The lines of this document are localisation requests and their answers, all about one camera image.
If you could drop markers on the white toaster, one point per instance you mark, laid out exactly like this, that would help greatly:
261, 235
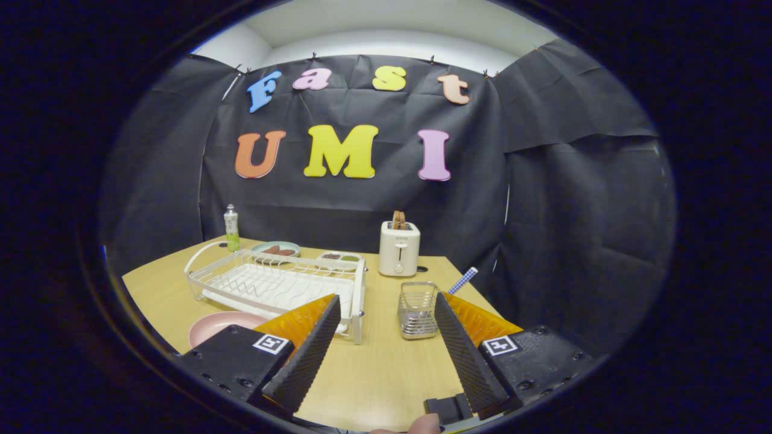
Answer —
399, 253

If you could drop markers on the black backdrop cloth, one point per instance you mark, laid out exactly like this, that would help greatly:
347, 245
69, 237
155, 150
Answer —
362, 205

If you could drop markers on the toast slice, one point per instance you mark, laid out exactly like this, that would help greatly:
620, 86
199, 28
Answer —
403, 220
395, 220

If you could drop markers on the white drain tray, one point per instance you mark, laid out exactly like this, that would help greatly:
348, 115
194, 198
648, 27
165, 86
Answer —
277, 289

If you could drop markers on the red meat patty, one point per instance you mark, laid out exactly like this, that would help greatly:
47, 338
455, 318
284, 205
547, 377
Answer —
271, 249
286, 251

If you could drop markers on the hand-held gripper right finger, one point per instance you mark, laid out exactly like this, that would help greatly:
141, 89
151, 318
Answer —
467, 361

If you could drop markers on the green clear bottle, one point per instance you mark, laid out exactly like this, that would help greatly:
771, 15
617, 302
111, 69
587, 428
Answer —
231, 229

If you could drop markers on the light green plate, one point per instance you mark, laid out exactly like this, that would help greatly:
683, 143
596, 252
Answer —
292, 246

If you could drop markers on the white divided tray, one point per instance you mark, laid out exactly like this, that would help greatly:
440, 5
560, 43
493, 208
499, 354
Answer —
340, 252

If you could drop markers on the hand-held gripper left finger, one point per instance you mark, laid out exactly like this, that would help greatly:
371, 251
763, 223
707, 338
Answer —
304, 361

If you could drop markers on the pink plate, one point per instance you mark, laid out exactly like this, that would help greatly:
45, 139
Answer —
217, 328

